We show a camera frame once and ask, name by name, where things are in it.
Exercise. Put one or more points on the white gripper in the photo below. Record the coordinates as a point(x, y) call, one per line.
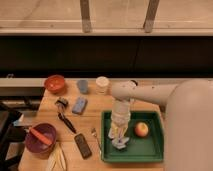
point(119, 125)

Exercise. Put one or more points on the grey-blue towel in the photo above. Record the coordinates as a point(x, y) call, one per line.
point(118, 138)

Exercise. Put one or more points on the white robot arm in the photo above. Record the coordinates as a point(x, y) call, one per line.
point(188, 130)

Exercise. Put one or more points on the green plastic tray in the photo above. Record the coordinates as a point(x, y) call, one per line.
point(139, 150)

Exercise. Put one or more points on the red-yellow apple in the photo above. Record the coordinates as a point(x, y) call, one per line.
point(141, 129)

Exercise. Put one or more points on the metal fork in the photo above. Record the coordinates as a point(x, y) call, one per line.
point(94, 134)

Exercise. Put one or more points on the white paper cup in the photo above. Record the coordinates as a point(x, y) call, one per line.
point(102, 84)

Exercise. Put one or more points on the blue sponge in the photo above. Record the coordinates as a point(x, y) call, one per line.
point(79, 105)

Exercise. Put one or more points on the black dish brush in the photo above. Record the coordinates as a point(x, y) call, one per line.
point(62, 104)

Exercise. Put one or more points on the orange-red bowl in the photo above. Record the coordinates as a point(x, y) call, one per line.
point(55, 83)

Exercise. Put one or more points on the yellow banana peel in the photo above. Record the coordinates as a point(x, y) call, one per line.
point(56, 158)

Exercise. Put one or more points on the orange carrot stick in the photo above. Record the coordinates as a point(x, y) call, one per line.
point(40, 136)

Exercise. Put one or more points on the purple bowl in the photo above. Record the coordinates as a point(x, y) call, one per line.
point(35, 146)

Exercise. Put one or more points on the black chair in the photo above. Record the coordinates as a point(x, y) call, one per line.
point(9, 134)

